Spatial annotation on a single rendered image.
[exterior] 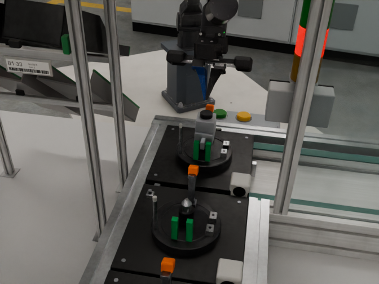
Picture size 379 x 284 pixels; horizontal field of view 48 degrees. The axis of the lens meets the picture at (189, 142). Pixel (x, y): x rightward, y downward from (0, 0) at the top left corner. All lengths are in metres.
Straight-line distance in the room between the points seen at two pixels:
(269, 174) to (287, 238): 0.20
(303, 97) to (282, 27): 3.33
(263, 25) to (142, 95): 2.69
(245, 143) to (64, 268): 0.53
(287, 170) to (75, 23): 0.49
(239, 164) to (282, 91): 0.30
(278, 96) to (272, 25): 3.31
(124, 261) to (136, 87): 0.91
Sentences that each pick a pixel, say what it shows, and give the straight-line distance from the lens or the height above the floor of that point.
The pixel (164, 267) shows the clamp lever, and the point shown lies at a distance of 0.70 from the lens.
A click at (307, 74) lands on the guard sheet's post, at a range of 0.78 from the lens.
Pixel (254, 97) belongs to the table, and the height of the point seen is 0.86.
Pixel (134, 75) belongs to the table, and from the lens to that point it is 1.71.
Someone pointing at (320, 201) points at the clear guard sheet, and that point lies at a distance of 0.95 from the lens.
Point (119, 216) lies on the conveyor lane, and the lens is 0.94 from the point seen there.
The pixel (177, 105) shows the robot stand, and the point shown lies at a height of 0.88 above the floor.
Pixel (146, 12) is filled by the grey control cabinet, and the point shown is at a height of 0.22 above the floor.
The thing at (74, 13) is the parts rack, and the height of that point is 1.38.
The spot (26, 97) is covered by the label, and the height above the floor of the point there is 1.11.
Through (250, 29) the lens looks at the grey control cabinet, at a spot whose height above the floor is 0.20.
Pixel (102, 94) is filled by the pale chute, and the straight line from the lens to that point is 0.98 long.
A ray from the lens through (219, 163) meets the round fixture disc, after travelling 1.02.
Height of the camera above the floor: 1.61
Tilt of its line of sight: 35 degrees down
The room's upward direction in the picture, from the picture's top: 2 degrees clockwise
